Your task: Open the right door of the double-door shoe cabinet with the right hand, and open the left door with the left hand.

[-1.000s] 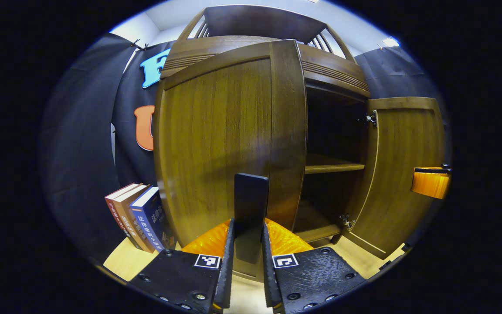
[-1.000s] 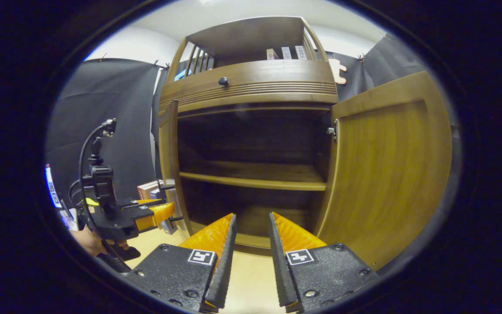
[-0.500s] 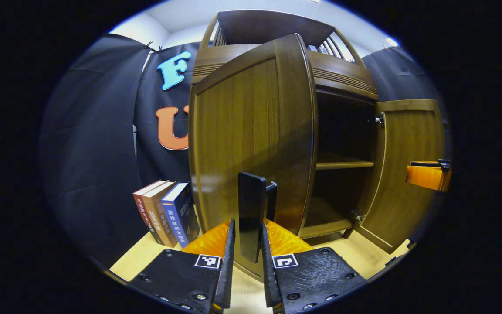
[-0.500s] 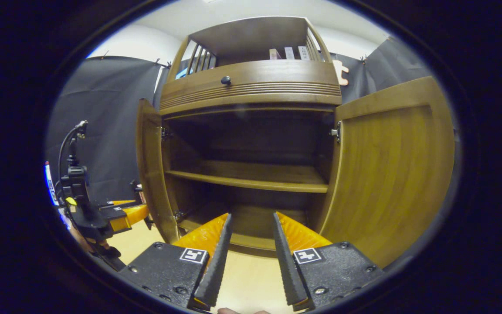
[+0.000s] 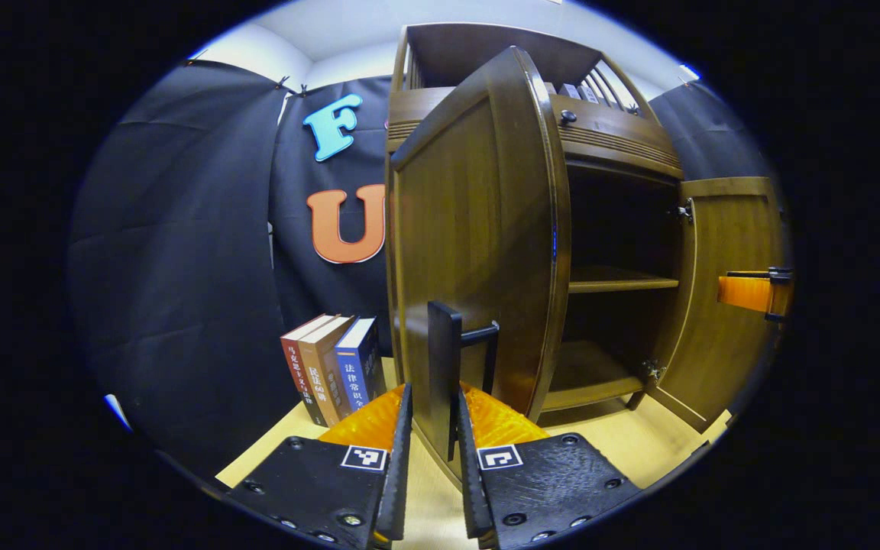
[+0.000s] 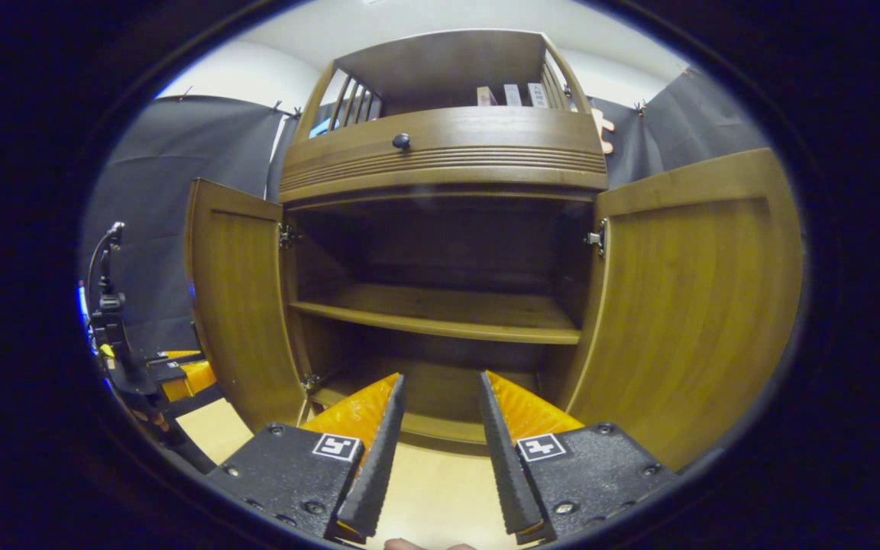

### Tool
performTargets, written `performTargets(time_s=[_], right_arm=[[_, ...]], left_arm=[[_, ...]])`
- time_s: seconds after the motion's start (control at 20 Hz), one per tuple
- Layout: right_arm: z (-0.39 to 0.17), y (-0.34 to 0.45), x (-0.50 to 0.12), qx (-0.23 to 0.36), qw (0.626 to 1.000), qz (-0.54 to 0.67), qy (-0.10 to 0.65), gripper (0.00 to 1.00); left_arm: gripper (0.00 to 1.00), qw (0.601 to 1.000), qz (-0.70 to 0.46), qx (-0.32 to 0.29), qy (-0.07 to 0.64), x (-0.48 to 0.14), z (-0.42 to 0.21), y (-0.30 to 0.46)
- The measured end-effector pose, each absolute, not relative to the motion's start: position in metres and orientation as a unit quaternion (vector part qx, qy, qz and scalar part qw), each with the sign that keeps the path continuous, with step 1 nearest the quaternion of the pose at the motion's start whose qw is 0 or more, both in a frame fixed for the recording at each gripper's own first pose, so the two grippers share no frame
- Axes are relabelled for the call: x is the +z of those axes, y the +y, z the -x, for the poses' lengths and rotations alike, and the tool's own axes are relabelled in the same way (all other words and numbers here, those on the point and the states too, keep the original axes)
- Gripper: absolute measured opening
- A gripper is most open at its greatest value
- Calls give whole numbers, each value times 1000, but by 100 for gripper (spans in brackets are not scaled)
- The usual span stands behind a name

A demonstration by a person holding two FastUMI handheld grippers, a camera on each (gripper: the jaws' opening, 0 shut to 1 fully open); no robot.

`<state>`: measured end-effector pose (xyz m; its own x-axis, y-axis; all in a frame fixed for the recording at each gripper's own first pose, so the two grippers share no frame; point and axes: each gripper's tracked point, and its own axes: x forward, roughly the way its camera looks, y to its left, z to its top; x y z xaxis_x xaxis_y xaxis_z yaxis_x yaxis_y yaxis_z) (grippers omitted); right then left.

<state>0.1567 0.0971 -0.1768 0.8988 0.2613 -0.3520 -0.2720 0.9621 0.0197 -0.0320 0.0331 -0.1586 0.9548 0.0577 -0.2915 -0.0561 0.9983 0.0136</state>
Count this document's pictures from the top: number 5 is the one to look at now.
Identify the brown book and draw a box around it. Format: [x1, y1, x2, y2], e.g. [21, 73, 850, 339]
[299, 315, 355, 427]

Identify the red book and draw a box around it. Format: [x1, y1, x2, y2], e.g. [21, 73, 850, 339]
[281, 313, 338, 426]

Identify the black door handle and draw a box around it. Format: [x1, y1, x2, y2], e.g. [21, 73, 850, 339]
[428, 300, 500, 463]

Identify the wooden shoe cabinet door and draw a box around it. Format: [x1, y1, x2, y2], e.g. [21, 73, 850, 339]
[390, 46, 572, 490]
[646, 177, 791, 432]

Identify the blue book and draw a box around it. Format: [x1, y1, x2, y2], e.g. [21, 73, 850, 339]
[335, 317, 386, 419]

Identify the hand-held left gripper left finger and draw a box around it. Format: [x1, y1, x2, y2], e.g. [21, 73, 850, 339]
[226, 382, 414, 550]

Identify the wooden double-door shoe cabinet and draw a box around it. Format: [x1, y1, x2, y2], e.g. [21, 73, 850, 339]
[385, 23, 792, 490]

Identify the wooden inner shelf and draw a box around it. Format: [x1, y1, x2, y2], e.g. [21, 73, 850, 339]
[568, 265, 680, 295]

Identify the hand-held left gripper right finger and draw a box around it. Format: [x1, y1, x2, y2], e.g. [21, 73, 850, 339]
[457, 382, 643, 550]

